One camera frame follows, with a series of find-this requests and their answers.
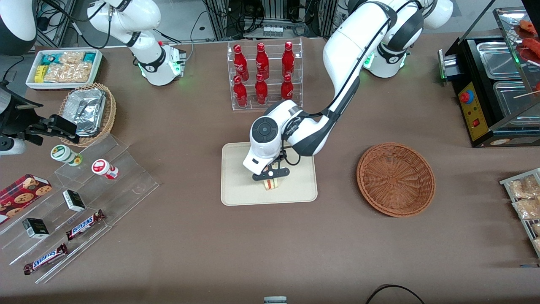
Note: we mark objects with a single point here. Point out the light wicker basket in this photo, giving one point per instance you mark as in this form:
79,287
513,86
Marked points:
109,114

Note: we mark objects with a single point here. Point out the white power strip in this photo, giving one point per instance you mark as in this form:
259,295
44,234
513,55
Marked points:
273,31

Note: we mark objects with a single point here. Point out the round brown wicker basket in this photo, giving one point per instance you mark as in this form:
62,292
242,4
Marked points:
396,179

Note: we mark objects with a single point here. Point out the red cookie box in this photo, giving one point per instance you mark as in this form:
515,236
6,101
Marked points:
21,196

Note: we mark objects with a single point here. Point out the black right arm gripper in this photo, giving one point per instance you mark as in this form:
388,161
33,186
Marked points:
17,122

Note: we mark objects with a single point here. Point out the teal snack pack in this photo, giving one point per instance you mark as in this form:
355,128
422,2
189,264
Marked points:
89,57
51,59

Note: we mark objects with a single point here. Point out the clear bag of rice crackers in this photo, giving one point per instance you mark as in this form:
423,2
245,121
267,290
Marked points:
67,72
71,57

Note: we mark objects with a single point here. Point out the small grey device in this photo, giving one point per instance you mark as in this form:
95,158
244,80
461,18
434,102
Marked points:
275,300

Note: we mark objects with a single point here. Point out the aluminium profile frame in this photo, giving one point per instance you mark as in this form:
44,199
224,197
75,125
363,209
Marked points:
217,19

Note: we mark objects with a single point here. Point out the yellow snack pack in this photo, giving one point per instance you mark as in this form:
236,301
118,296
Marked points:
40,73

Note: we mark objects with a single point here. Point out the steel warmer pan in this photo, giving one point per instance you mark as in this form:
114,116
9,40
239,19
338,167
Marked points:
498,59
512,103

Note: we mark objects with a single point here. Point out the triangle sandwich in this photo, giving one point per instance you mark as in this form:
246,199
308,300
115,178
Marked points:
272,184

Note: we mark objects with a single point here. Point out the clear acrylic stepped display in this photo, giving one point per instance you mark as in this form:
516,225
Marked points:
126,185

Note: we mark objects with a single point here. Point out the red cola bottle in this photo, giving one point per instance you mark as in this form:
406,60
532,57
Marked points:
239,61
288,59
262,59
240,92
261,89
287,88

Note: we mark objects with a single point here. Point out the grey snack display tray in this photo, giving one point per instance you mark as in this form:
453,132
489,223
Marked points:
506,183

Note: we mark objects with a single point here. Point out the clear acrylic bottle rack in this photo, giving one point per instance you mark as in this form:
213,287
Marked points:
272,101

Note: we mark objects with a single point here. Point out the wooden skewer stick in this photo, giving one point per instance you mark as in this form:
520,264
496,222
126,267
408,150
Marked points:
525,94

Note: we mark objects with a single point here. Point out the green lid yogurt cup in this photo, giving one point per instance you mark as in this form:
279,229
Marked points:
63,154

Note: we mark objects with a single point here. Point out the black food warmer yellow panel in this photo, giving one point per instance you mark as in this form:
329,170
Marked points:
474,109

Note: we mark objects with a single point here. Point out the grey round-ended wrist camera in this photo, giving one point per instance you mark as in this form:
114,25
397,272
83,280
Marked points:
12,146

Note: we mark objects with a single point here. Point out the Snickers chocolate bar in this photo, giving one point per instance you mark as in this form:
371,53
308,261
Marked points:
44,259
84,225

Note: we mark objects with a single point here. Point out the white rectangular snack box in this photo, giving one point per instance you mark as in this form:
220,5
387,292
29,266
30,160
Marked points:
31,82

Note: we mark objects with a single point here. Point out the small black box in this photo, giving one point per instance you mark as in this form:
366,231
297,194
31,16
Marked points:
36,228
74,200

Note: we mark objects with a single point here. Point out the beige plastic tray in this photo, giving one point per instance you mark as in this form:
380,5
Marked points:
240,185

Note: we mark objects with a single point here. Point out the red sausage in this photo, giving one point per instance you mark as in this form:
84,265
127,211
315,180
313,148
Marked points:
531,48
530,26

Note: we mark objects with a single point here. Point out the red lid yogurt cup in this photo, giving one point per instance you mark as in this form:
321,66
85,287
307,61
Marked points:
103,168

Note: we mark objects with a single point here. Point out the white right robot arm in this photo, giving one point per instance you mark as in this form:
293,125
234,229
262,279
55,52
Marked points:
147,63

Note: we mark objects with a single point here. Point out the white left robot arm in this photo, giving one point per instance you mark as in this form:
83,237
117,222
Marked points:
346,50

